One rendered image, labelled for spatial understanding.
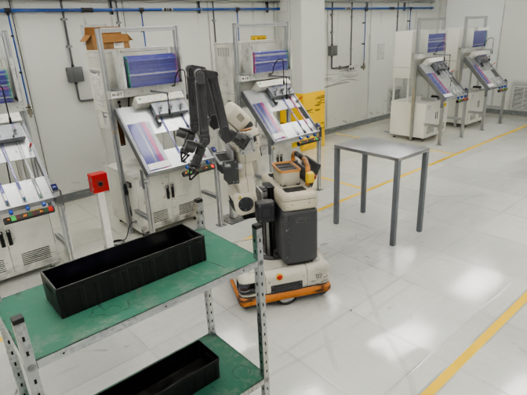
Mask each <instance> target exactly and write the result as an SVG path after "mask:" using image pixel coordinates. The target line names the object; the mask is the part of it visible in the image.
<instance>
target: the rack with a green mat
mask: <svg viewBox="0 0 527 395"><path fill-rule="evenodd" d="M194 206H195V214H196V222H197V229H195V230H196V231H198V232H199V233H200V234H203V235H204V237H205V252H206V260H205V261H203V262H201V263H198V264H195V265H193V266H190V267H188V268H186V269H184V270H181V271H178V272H176V273H174V274H171V275H169V276H167V277H164V278H162V279H159V280H157V281H154V282H151V283H150V284H146V285H144V286H142V287H140V288H137V289H135V290H132V291H131V292H127V293H125V294H123V295H120V296H118V297H115V298H113V299H110V300H108V301H106V302H104V303H101V304H98V305H96V306H93V307H91V308H88V309H87V310H83V311H82V312H79V313H76V314H74V315H72V316H69V317H66V318H64V319H62V318H61V317H60V315H59V314H58V313H57V312H56V311H55V309H54V308H53V306H52V305H51V304H50V302H49V301H48V299H47V298H46V295H45V289H44V286H43V284H40V285H38V286H35V287H33V288H29V289H27V290H24V291H22V292H18V293H16V294H13V295H10V296H7V297H5V298H2V299H1V296H0V333H1V336H2V341H3V343H4V346H5V351H6V353H7V356H8V359H9V363H10V367H11V369H12V372H13V377H14V379H15V383H16V387H17V389H18V393H19V395H29V392H28V390H27V385H26V382H25V379H24V374H23V372H22V368H21V366H20V362H21V364H22V365H23V367H24V370H25V372H26V376H27V380H28V383H29V386H30V389H31V394H32V395H45V392H44V389H43V386H42V380H41V378H40V374H39V371H38V369H39V368H42V367H44V366H46V365H47V364H50V363H52V362H54V361H57V360H59V359H60V358H62V357H66V356H67V355H69V354H71V353H73V352H76V351H78V350H80V349H82V348H84V347H87V346H89V345H91V344H93V343H95V342H98V341H100V340H101V339H104V338H106V337H108V336H110V335H113V334H114V333H116V332H120V331H121V330H123V329H125V328H127V327H130V326H132V325H134V324H136V323H138V322H141V321H143V320H145V319H147V318H149V317H152V316H154V315H155V314H157V313H160V312H162V311H164V310H167V309H168V308H170V307H172V306H175V305H177V304H179V303H181V302H184V301H186V300H188V299H190V298H192V297H194V296H196V295H199V294H201V293H203V292H204V296H205V311H206V318H207V326H208V334H207V335H204V336H202V337H201V338H199V339H197V340H195V341H193V342H196V341H198V340H200V341H201V342H202V343H204V344H205V345H206V346H207V347H208V348H210V349H211V351H213V352H214V353H215V354H216V355H217V356H218V357H219V358H220V361H219V366H220V377H219V378H218V379H217V380H215V381H214V382H211V383H210V384H209V385H207V386H205V387H204V388H202V389H200V390H199V391H198V392H196V393H194V394H192V395H249V394H251V393H252V392H253V391H255V390H257V389H258V388H259V387H261V395H270V378H269V364H268V348H267V316H266V300H265V284H264V253H263V236H262V224H260V223H254V224H252V232H253V253H252V252H250V251H248V250H246V249H244V248H242V247H240V246H238V245H236V244H234V243H232V242H230V241H228V240H226V239H225V238H223V237H221V236H219V235H217V234H215V233H213V232H211V231H209V230H207V229H206V228H205V217H204V208H203V200H202V198H200V197H198V198H195V200H194ZM253 269H254V273H255V287H256V313H257V327H258V341H259V355H260V368H258V367H257V366H256V365H255V364H254V363H253V362H251V361H250V360H249V359H247V358H246V357H245V356H243V355H242V354H241V353H239V352H238V351H237V350H236V349H235V348H234V347H232V346H231V345H230V344H228V343H227V342H226V341H224V340H223V339H222V338H221V337H219V336H218V335H217V334H216V329H215V321H214V312H213V297H212V288H214V287H216V286H218V285H220V284H223V283H224V282H226V281H229V280H231V279H233V278H235V277H237V276H240V275H242V274H244V273H246V272H248V271H250V270H253ZM193 342H191V343H189V344H187V345H186V346H188V345H190V344H192V343H193ZM186 346H184V347H186ZM184 347H182V348H180V349H178V350H176V351H175V352H177V351H179V350H181V349H183V348H184ZM175 352H173V353H175ZM173 353H171V354H173ZM171 354H169V355H167V356H165V357H163V358H162V359H164V358H166V357H168V356H170V355H171ZM19 359H20V361H19ZM162 359H160V360H162ZM160 360H158V361H155V362H154V363H153V364H155V363H157V362H159V361H160ZM153 364H150V365H148V366H147V367H145V368H148V367H150V366H151V365H153ZM145 368H142V369H141V370H139V371H137V372H135V373H133V374H131V375H130V376H132V375H135V374H136V373H138V372H140V371H142V370H144V369H145ZM130 376H128V377H130ZM128 377H126V378H124V379H122V380H120V381H119V382H121V381H123V380H125V379H127V378H128ZM119 382H116V383H115V384H113V385H111V386H109V387H108V388H110V387H112V386H114V385H116V384H118V383H119ZM108 388H106V389H108ZM106 389H104V390H101V391H100V392H98V393H101V392H103V391H105V390H106ZM98 393H96V394H94V395H97V394H98Z"/></svg>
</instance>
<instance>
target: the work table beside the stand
mask: <svg viewBox="0 0 527 395"><path fill-rule="evenodd" d="M340 149H341V150H349V151H352V152H356V153H359V154H362V185H361V207H360V212H361V213H364V212H365V205H366V185H367V164H368V155H370V156H374V157H378V158H385V159H388V160H392V161H394V181H393V194H392V206H391V232H390V244H389V245H391V246H395V245H396V235H397V223H398V200H399V188H400V176H401V164H402V161H403V160H405V159H407V158H411V157H414V156H417V155H419V154H423V157H422V166H421V176H420V194H419V204H418V213H417V223H416V231H417V232H422V229H423V212H424V203H425V194H426V185H427V168H428V159H429V150H430V148H429V147H421V146H416V145H411V144H407V143H399V142H394V141H390V140H382V139H377V138H372V137H368V136H364V137H361V138H357V139H355V140H349V141H347V142H343V143H338V144H335V145H334V198H333V223H334V224H338V223H339V211H340Z"/></svg>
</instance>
